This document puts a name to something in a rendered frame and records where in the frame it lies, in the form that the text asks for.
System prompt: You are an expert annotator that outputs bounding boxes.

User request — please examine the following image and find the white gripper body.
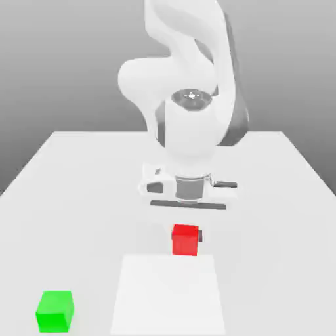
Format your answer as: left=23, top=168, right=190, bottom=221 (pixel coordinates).
left=148, top=194, right=239, bottom=213

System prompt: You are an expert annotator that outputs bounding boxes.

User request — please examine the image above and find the small red cube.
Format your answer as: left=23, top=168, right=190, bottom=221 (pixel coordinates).
left=171, top=224, right=200, bottom=257

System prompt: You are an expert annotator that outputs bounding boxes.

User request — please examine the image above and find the small green cube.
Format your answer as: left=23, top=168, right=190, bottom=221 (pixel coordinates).
left=35, top=290, right=75, bottom=334

